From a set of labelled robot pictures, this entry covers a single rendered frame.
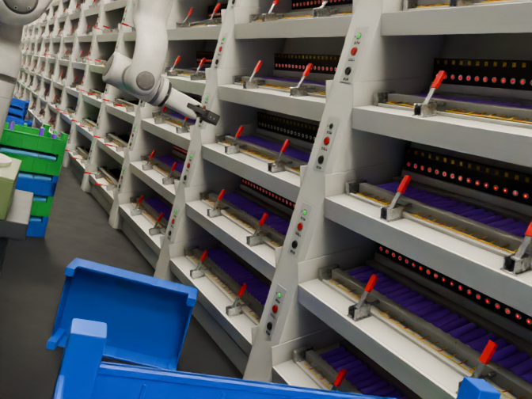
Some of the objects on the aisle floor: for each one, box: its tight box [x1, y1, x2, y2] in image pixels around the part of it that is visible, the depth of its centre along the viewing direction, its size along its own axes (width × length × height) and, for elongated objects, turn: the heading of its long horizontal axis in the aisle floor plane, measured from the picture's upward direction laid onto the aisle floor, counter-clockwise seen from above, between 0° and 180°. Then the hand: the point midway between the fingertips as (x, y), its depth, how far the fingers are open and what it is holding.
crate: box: [46, 257, 198, 371], centre depth 122 cm, size 8×30×20 cm, turn 30°
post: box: [242, 0, 447, 383], centre depth 116 cm, size 20×9×178 cm, turn 55°
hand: (209, 117), depth 150 cm, fingers open, 3 cm apart
